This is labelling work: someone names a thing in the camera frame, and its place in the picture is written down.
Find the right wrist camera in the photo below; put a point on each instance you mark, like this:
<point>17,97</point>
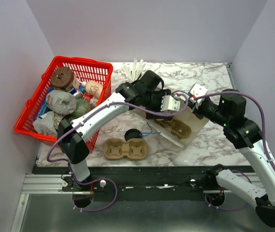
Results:
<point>197,93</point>

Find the green melon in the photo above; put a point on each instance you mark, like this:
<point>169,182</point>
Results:
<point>82,108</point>

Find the white printed food bag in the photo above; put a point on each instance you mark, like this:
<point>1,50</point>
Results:
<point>47,124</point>

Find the grey paper food bag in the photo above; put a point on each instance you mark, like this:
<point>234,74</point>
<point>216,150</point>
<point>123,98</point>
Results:
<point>61,102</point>

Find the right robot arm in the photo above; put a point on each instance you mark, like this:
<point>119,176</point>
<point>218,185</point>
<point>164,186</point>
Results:
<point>243,122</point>

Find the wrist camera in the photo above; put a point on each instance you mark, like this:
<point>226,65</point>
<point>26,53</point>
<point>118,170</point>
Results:
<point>197,93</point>
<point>170,104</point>

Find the cardboard cup carrier tray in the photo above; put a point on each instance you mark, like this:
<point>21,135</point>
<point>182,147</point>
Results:
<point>133,149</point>

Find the beige drink bottle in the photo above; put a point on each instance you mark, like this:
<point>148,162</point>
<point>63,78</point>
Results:
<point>93,88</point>

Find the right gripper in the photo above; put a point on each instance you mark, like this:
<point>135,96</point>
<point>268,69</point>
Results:
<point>196,111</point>

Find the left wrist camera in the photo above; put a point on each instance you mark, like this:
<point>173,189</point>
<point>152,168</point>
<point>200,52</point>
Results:
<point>170,104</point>

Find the bundle of white straws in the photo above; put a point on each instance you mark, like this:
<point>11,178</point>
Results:
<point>134,70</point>

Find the red plastic basket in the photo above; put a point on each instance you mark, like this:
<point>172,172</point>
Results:
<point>84,69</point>

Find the black plastic cup lid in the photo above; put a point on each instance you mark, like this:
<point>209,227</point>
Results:
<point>132,134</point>

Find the blue checkered paper bag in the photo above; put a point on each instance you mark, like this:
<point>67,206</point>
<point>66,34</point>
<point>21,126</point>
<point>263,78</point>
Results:
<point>186,117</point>

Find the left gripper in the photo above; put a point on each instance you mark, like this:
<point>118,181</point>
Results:
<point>159,94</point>

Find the red blue drink can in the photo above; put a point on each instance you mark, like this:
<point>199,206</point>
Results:
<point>76,88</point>

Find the brown round bread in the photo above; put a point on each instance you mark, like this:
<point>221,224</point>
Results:
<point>62,79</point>

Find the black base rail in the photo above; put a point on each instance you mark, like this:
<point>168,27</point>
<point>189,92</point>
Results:
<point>141,183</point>

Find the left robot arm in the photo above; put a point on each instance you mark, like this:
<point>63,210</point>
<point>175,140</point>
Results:
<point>146,92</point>

